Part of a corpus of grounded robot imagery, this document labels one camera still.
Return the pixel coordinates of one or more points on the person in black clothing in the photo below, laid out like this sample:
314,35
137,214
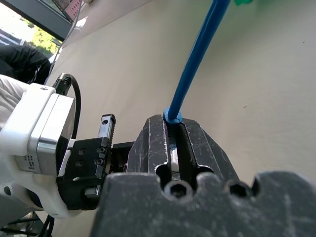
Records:
22,64

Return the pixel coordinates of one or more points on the dark grey window frame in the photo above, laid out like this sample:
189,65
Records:
44,14

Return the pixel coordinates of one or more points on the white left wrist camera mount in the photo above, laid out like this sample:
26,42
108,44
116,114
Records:
37,128

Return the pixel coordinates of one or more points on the green bin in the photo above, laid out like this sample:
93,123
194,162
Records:
243,2

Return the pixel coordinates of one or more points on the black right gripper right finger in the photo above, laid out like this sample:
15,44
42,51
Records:
209,153

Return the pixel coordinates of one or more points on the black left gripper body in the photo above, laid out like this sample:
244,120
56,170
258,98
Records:
84,170

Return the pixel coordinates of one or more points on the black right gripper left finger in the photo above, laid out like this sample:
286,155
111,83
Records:
148,148

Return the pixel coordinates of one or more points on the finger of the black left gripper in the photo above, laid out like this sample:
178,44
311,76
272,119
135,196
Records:
107,126

